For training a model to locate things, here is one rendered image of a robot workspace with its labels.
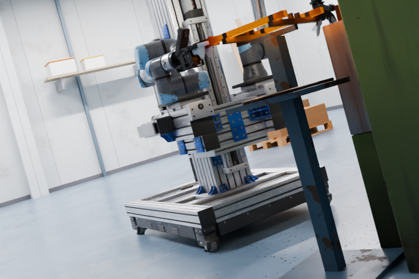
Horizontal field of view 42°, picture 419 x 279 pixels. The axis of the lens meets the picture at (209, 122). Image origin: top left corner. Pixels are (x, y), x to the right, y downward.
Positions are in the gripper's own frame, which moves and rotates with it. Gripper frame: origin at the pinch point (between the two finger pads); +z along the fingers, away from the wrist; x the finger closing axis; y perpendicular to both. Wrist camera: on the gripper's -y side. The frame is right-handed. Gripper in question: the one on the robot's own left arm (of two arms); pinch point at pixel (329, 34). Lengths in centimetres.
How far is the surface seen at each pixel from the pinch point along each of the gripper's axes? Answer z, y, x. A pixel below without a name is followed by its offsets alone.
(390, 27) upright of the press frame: 12, -100, 61
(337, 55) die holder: 15, -60, 50
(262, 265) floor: 93, -18, 85
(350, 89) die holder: 29, -61, 49
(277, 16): -2, -77, 85
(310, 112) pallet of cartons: 62, 401, -275
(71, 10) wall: -241, 850, -110
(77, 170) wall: 68, 850, -36
